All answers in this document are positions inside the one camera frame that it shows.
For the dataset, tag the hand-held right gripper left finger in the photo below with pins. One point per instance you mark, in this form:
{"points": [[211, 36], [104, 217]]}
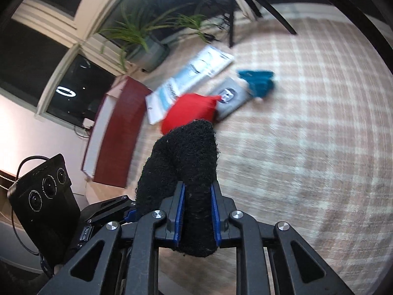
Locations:
{"points": [[179, 218]]}

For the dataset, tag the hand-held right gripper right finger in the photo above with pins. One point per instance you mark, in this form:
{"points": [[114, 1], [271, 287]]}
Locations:
{"points": [[216, 218]]}

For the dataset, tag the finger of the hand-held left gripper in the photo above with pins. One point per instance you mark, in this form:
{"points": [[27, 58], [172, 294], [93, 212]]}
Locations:
{"points": [[107, 204]]}

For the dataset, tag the black fuzzy cloth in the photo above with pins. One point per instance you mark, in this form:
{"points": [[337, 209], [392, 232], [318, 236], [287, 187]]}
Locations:
{"points": [[184, 153]]}

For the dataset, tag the dark red cardboard box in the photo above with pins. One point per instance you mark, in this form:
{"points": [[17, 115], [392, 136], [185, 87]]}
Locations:
{"points": [[119, 129]]}

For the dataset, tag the red fabric pouch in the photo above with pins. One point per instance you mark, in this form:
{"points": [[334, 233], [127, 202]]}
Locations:
{"points": [[190, 110]]}

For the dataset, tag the grey packet with round logo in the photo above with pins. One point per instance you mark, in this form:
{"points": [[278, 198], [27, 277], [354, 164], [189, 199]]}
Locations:
{"points": [[236, 104]]}

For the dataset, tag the teal cloth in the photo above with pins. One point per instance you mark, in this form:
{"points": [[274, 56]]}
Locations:
{"points": [[258, 81]]}

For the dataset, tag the white blue face mask packet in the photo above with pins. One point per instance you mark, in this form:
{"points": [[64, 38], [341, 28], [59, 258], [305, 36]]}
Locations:
{"points": [[190, 73]]}

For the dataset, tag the white framed window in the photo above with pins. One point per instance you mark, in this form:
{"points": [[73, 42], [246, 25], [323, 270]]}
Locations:
{"points": [[30, 58]]}

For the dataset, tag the potted spider plant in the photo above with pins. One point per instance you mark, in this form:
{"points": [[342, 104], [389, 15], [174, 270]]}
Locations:
{"points": [[150, 52]]}

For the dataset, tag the black tripod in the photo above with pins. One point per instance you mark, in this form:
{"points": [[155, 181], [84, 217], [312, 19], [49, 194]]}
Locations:
{"points": [[231, 15]]}

